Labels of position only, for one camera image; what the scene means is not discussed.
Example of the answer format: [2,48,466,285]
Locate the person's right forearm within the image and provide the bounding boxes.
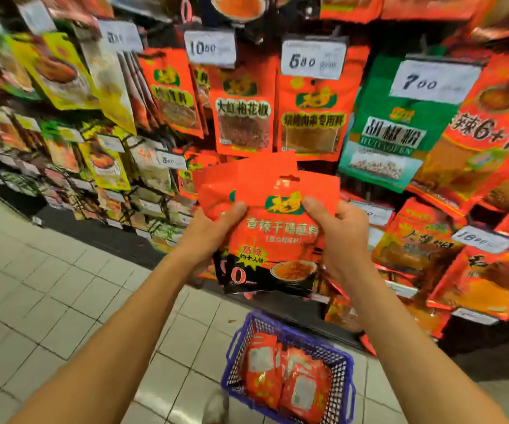
[336,262,509,424]

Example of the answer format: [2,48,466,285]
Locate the white price tag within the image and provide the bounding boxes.
[451,224,509,255]
[280,37,348,81]
[389,59,483,105]
[97,19,144,54]
[183,29,238,69]

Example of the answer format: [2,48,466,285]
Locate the grey shoe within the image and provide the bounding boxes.
[202,389,230,424]

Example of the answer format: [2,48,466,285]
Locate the orange packet with brown powder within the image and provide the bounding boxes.
[371,198,465,288]

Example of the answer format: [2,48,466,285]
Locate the small yellow soup packet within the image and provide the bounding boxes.
[78,140,132,192]

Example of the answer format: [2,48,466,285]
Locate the blue plastic shopping basket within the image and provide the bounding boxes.
[220,310,356,424]

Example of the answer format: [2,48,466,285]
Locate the person's left hand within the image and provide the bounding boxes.
[173,201,248,279]

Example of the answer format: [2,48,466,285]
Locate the rows of assorted small packets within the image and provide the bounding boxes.
[0,97,193,254]

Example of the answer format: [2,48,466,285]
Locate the red packet white label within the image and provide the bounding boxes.
[245,333,284,409]
[280,347,333,424]

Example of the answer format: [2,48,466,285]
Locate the pale yellow hanging packet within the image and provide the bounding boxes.
[80,39,138,136]

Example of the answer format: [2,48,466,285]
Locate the person's right hand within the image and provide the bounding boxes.
[302,196,373,286]

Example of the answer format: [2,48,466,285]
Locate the large orange seasoning packet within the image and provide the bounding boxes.
[406,54,509,213]

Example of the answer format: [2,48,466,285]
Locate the orange peppercorn packet clear window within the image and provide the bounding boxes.
[207,62,278,158]

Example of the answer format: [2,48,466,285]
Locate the green pepper powder packet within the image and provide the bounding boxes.
[338,54,460,193]

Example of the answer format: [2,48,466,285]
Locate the orange hanging spice packet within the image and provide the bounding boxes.
[139,48,205,140]

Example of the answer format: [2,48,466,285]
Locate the plain red seasoning packet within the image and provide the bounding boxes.
[236,152,299,192]
[192,160,243,222]

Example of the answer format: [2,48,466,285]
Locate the red seasoning packet black bottom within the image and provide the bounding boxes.
[222,170,342,299]

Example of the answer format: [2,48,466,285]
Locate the orange powder packet clear window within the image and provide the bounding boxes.
[276,45,371,162]

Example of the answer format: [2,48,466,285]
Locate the orange packet with yellow powder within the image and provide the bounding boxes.
[426,246,509,322]

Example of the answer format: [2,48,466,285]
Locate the person's left forearm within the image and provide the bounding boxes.
[9,254,204,424]

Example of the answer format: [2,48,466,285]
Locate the yellow packet with bowl picture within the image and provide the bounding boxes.
[9,32,101,112]

